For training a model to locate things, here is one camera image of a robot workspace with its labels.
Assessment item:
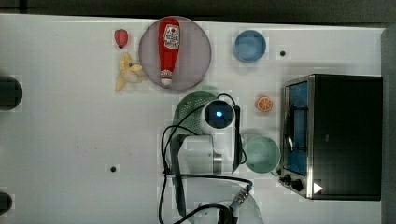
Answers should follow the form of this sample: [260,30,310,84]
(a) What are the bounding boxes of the green plastic strainer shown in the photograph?
[173,86,219,135]

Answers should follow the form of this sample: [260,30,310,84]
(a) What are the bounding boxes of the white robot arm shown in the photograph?
[170,99,243,216]

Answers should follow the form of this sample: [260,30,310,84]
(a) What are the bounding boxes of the grey round plate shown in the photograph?
[138,16,211,91]

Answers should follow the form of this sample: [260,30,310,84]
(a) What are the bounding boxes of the orange slice toy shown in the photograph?
[256,96,273,112]

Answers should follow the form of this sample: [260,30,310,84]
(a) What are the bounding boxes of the green cup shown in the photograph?
[245,136,280,174]

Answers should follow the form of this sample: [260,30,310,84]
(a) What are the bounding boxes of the yellow toy banana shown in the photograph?
[116,52,145,91]

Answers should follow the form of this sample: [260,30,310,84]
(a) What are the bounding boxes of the blue cup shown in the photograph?
[233,30,267,63]

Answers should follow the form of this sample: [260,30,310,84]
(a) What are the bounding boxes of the red ketchup bottle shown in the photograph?
[158,17,180,86]

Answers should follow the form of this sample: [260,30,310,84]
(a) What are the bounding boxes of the red toy strawberry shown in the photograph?
[114,29,129,49]

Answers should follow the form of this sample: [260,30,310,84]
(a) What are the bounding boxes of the black toaster oven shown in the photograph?
[277,74,383,201]

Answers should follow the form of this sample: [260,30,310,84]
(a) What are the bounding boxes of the black round pan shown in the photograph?
[0,76,23,111]

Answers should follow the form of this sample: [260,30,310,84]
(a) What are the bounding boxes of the black round object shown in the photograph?
[0,192,13,215]

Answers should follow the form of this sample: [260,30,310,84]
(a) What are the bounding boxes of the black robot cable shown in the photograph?
[158,92,254,224]

